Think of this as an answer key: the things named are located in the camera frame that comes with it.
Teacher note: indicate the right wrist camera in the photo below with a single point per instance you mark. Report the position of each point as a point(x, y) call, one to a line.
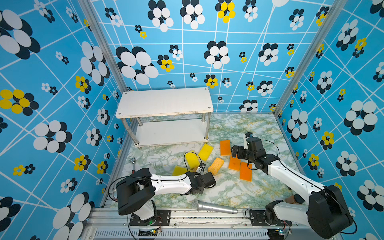
point(248, 135)

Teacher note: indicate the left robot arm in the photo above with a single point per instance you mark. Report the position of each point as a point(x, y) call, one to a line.
point(135, 192)

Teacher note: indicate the yellow sponge back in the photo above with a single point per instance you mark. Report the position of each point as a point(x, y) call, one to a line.
point(205, 152)

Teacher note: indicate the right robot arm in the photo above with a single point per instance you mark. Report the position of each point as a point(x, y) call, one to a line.
point(324, 209)

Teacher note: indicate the red handled wrench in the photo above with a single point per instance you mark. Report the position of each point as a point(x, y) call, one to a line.
point(133, 161)

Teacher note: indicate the orange sponge back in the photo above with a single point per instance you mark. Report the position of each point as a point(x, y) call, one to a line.
point(225, 148)

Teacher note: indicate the white two-tier shelf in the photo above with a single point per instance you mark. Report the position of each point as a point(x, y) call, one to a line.
point(134, 106)

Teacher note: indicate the silver microphone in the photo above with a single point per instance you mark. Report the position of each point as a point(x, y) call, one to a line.
point(205, 206)

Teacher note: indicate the aluminium front rail frame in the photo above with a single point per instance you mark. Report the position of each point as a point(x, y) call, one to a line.
point(187, 224)

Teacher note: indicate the yellow sponge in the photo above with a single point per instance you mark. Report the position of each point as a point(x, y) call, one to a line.
point(179, 171)
point(205, 152)
point(192, 160)

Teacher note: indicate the green circuit board left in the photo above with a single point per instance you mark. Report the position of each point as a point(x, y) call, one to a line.
point(150, 233)

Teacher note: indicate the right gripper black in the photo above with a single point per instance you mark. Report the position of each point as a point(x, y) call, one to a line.
point(240, 149)

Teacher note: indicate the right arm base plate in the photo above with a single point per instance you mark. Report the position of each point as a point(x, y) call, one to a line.
point(258, 219)

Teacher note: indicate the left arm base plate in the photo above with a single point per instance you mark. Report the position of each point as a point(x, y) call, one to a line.
point(161, 218)

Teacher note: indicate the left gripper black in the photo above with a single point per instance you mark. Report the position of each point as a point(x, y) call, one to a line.
point(202, 192)

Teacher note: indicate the circuit board right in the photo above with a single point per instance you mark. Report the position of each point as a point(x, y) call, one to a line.
point(277, 234)

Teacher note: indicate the orange sponge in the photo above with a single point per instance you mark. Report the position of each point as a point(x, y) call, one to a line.
point(245, 172)
point(234, 164)
point(225, 148)

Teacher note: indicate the orange sponge middle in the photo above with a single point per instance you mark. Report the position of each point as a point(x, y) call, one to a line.
point(234, 164)

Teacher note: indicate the orange sponge front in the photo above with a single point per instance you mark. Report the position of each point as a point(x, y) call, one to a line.
point(245, 172)

